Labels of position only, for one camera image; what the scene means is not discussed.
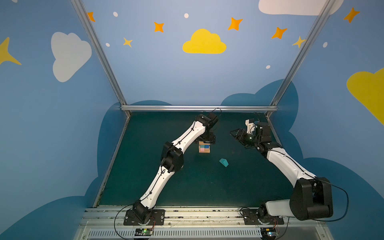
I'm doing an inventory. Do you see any long natural wood block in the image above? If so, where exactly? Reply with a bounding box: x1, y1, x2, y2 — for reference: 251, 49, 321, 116
199, 141, 209, 146

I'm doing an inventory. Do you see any right controller board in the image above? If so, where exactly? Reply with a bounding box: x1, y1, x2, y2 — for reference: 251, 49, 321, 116
260, 228, 277, 240

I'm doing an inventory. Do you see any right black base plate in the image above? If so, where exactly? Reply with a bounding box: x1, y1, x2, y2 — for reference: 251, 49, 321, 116
240, 208, 285, 225

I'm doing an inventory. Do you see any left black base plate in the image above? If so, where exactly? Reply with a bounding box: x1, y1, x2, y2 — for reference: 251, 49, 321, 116
123, 209, 165, 226

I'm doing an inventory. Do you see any left aluminium frame post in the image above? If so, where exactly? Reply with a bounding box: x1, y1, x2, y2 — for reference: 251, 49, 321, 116
71, 0, 131, 118

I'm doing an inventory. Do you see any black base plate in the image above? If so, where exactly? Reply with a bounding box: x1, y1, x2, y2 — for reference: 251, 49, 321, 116
240, 208, 285, 225
123, 209, 165, 226

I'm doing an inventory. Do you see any back aluminium frame rail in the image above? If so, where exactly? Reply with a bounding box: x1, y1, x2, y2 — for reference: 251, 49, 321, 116
121, 105, 278, 112

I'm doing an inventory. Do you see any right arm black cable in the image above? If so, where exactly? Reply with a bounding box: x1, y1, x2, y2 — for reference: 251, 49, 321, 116
313, 178, 350, 223

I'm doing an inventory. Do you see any controller board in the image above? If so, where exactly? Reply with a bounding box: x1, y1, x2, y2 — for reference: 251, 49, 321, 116
260, 228, 277, 240
135, 228, 154, 237

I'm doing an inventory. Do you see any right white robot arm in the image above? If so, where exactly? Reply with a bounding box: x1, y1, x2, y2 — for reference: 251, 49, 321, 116
230, 120, 334, 224

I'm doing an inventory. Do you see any front aluminium rail bed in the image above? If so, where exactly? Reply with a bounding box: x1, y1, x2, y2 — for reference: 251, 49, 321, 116
74, 207, 333, 240

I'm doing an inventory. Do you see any teal house-shaped block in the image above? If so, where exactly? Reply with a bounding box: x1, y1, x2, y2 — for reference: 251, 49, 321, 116
219, 159, 229, 167

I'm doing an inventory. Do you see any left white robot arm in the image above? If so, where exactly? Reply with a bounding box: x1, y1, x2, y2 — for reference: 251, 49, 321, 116
132, 113, 219, 225

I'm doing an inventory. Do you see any right aluminium frame post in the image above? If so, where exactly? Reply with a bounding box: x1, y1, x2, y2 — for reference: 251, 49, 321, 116
266, 0, 337, 119

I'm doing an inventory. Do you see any left controller board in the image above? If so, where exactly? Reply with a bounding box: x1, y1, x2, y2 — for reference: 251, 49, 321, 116
135, 228, 154, 237

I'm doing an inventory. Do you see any aluminium frame post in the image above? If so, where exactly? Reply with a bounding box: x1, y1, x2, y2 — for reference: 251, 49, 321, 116
266, 0, 337, 119
71, 0, 131, 118

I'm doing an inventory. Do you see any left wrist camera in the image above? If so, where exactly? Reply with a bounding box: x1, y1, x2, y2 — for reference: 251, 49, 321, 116
207, 113, 219, 129

